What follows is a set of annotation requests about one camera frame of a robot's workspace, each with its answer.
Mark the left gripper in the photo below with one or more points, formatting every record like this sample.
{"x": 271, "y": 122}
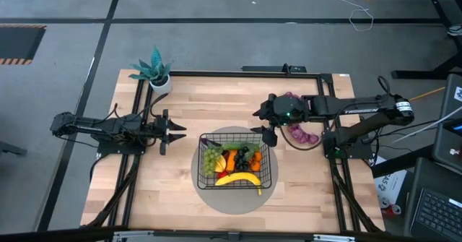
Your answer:
{"x": 164, "y": 133}

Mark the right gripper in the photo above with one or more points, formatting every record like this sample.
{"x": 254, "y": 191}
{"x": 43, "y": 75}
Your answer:
{"x": 285, "y": 108}

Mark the purple eggplant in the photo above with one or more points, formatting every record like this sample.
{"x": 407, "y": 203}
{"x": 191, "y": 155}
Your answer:
{"x": 205, "y": 142}

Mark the green cucumber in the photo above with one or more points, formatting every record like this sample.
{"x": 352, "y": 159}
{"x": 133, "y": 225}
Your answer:
{"x": 231, "y": 146}

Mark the black grapes bunch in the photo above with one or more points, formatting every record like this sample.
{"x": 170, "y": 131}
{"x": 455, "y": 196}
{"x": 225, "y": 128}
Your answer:
{"x": 241, "y": 160}

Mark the dark red pepper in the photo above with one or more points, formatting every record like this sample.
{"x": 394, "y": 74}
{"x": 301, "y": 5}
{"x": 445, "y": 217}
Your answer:
{"x": 225, "y": 156}

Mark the green grapes bunch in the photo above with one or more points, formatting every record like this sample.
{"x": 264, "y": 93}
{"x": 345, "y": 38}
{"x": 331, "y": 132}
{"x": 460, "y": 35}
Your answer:
{"x": 211, "y": 160}

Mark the yellow banana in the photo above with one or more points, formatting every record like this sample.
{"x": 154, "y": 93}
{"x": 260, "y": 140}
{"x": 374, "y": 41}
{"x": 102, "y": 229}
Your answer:
{"x": 238, "y": 178}

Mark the small yellow fruit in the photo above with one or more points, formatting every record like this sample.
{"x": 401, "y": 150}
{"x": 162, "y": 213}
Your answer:
{"x": 220, "y": 164}

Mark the bright red pepper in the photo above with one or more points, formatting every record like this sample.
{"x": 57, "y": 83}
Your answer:
{"x": 222, "y": 174}

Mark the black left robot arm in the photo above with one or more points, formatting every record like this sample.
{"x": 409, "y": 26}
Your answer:
{"x": 108, "y": 126}

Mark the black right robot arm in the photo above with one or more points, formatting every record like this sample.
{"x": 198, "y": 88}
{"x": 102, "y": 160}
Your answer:
{"x": 361, "y": 109}

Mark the potted succulent white pot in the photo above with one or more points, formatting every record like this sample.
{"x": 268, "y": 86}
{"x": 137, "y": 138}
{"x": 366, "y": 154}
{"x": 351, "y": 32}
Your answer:
{"x": 160, "y": 86}

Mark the grey round mat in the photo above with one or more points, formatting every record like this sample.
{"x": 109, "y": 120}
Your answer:
{"x": 234, "y": 202}

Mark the black crossbar silver brackets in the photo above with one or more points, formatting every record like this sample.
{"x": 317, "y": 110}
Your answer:
{"x": 231, "y": 234}

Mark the white printed box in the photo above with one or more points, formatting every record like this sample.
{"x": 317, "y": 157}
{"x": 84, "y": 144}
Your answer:
{"x": 391, "y": 182}

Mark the red white can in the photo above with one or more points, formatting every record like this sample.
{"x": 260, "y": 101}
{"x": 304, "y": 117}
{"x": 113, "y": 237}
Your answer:
{"x": 395, "y": 209}

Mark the hazard-striped black floor plate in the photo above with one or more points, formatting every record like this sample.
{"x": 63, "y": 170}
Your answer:
{"x": 18, "y": 43}

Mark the dark grey laptop lid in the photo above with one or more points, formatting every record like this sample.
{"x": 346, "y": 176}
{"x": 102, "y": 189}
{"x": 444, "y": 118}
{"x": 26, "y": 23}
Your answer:
{"x": 445, "y": 144}

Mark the black laptop keyboard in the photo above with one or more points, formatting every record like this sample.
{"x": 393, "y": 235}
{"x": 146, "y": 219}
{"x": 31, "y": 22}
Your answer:
{"x": 436, "y": 213}

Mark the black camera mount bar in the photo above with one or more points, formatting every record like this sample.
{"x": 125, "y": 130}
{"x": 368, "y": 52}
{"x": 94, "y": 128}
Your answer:
{"x": 274, "y": 69}

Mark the black aluminium table frame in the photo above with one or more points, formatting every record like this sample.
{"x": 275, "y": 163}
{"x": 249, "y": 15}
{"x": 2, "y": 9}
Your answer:
{"x": 216, "y": 73}

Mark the black desk leg frame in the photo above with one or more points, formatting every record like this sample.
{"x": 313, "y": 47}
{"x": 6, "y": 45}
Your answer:
{"x": 418, "y": 74}

